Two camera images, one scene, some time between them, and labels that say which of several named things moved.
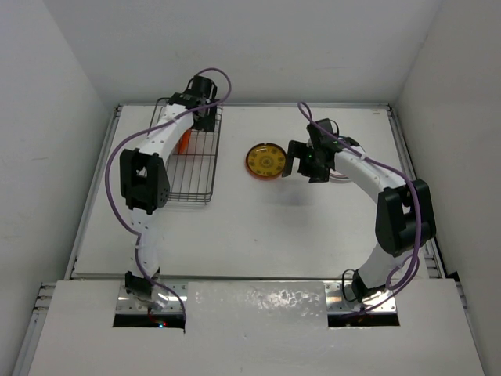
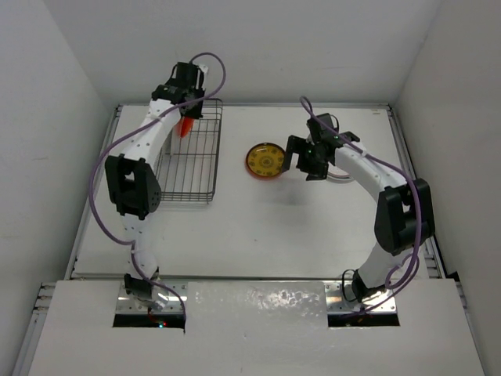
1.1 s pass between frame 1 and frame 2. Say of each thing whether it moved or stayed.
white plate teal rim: stayed
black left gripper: moved
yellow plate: stayed
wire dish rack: stayed
